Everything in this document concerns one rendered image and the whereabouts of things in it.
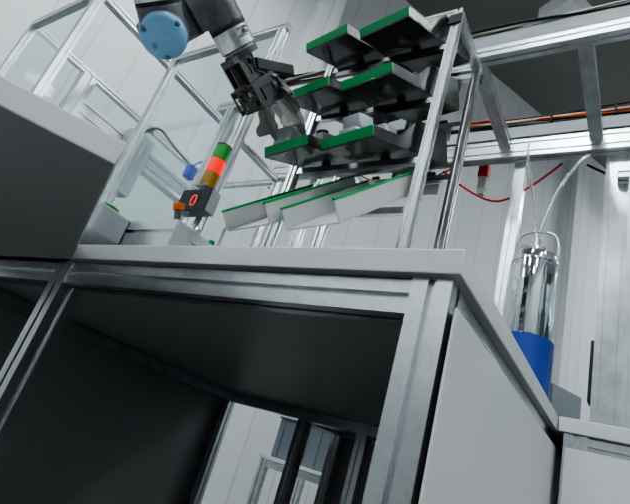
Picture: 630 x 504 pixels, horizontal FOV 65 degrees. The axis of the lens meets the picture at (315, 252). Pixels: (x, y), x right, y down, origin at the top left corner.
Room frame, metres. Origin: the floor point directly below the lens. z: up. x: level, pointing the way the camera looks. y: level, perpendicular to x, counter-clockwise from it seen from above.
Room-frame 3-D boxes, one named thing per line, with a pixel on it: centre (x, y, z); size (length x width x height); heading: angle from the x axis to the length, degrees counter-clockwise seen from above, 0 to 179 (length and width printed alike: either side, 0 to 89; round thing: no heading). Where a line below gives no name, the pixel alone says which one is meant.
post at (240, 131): (1.35, 0.35, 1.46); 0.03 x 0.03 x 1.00; 52
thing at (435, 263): (1.47, 0.01, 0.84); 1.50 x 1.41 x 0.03; 52
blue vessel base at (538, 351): (1.39, -0.68, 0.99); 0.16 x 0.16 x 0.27
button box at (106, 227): (1.00, 0.49, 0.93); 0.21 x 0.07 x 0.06; 52
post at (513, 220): (1.71, -0.73, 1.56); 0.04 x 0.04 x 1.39; 52
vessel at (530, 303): (1.39, -0.68, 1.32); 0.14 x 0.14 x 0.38
